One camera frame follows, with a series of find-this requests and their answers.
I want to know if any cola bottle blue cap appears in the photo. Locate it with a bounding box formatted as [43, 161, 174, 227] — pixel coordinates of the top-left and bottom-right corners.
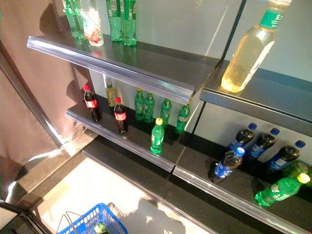
[248, 128, 280, 160]
[264, 140, 307, 173]
[209, 146, 246, 184]
[228, 122, 258, 152]

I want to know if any clear water bottle red label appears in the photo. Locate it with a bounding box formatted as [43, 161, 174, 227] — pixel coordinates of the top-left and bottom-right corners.
[80, 0, 105, 47]

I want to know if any black low cabinet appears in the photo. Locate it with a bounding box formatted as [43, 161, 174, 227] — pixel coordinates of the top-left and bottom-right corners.
[0, 198, 47, 234]

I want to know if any dark shelf base board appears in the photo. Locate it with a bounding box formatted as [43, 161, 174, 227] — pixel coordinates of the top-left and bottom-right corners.
[81, 140, 276, 234]

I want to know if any dark stone floor ledge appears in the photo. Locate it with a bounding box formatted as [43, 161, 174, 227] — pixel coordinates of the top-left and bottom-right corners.
[4, 133, 98, 210]

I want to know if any small yellow tea bottle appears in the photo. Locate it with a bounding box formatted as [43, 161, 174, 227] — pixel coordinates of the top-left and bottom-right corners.
[105, 78, 117, 108]

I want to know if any large yellow tea bottle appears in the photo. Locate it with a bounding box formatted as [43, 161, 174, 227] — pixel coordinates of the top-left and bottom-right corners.
[220, 0, 293, 93]

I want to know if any green drink can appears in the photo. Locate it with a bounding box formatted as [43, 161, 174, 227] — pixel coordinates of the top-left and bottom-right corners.
[282, 159, 312, 187]

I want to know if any blue plastic shopping basket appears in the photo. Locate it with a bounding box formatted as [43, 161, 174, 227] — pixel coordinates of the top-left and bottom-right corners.
[57, 202, 129, 234]

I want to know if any metal wire rack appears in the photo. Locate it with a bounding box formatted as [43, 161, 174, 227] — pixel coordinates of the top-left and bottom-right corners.
[55, 211, 82, 234]

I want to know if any dark shelf upright post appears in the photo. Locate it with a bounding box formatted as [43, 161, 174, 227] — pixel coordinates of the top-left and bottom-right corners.
[218, 0, 248, 63]

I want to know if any cola bottle red cap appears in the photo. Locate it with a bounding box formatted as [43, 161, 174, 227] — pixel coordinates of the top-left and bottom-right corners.
[82, 84, 102, 122]
[114, 97, 128, 135]

